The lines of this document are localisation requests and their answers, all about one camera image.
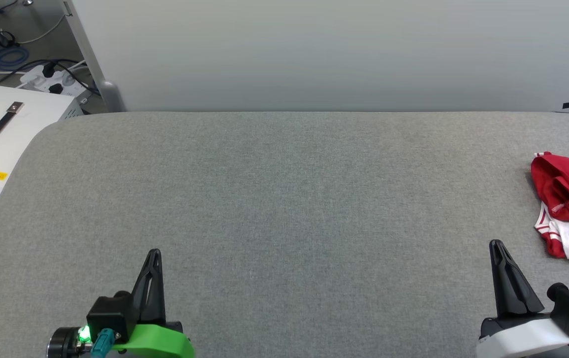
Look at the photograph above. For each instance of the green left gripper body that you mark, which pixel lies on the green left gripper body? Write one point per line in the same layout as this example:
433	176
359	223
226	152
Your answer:
160	343

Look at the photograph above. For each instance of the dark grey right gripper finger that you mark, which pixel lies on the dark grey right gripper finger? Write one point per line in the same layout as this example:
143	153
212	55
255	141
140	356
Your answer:
525	298
503	298

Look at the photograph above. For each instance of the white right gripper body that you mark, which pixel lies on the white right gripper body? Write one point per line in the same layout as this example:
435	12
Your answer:
518	340

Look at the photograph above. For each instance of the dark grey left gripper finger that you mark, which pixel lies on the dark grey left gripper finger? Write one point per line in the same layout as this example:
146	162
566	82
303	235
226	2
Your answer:
140	303
158	303

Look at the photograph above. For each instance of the black cylinder with green light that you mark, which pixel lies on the black cylinder with green light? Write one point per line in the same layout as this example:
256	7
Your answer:
63	343

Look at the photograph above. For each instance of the white power strip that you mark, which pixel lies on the white power strip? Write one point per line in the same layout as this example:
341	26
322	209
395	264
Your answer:
41	79

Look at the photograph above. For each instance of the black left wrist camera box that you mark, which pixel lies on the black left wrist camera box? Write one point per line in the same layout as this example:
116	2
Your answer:
110	313

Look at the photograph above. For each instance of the grey metal partition post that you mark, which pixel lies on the grey metal partition post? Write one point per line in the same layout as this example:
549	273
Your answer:
90	59

